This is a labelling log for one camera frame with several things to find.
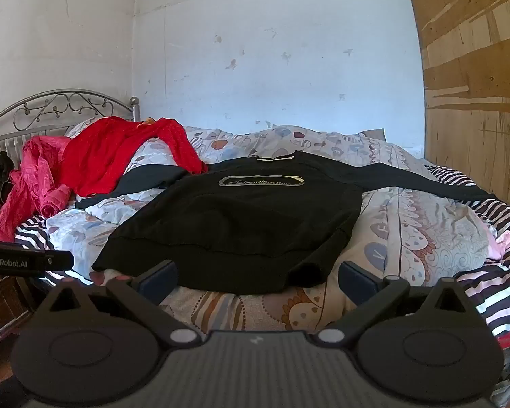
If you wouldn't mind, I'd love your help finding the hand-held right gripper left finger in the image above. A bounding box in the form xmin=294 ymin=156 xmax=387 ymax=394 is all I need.
xmin=38 ymin=260 xmax=205 ymax=347

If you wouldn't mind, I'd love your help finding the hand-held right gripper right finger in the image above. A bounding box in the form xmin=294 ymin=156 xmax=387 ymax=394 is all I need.
xmin=316 ymin=261 xmax=477 ymax=347

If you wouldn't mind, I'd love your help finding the black sweatshirt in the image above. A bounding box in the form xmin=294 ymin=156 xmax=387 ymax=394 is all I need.
xmin=75 ymin=150 xmax=500 ymax=296

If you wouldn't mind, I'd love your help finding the pink crinkled garment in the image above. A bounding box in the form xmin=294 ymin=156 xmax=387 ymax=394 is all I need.
xmin=0 ymin=135 xmax=75 ymax=243

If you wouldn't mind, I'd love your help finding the patterned quilt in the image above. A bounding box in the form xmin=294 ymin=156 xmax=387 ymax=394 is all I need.
xmin=47 ymin=125 xmax=500 ymax=333

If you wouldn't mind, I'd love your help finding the red garment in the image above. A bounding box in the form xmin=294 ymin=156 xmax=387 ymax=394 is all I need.
xmin=61 ymin=116 xmax=209 ymax=198

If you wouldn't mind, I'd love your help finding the striped bed sheet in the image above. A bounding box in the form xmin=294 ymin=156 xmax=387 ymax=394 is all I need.
xmin=15 ymin=164 xmax=510 ymax=345

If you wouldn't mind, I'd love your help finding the light pink cloth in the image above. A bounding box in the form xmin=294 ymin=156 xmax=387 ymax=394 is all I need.
xmin=488 ymin=229 xmax=510 ymax=261

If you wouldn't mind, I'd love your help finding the metal bed headboard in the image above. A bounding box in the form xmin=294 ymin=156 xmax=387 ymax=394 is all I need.
xmin=0 ymin=89 xmax=142 ymax=159

